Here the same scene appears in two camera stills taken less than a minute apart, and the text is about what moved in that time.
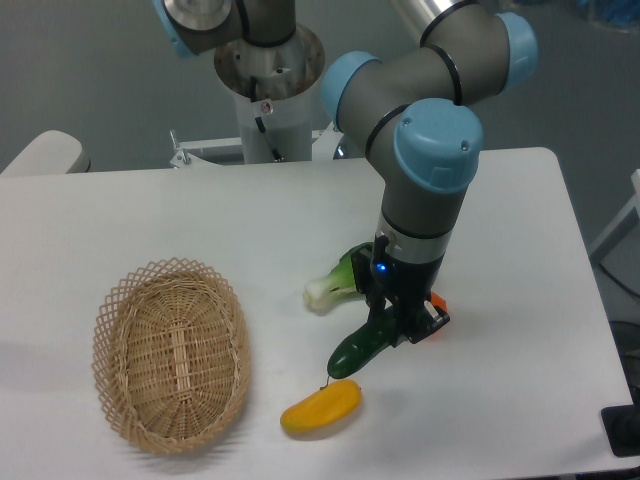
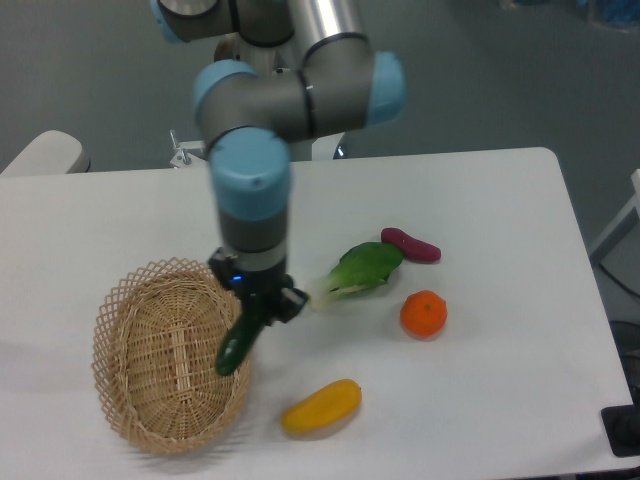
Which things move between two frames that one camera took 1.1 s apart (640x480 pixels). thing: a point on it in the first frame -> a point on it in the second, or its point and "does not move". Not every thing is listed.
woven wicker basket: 171,355 does not move
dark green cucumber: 364,346 -> 238,338
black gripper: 405,286 -> 258,283
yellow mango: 324,407 does not move
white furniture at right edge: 635,178 does not move
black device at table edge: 622,426 does not move
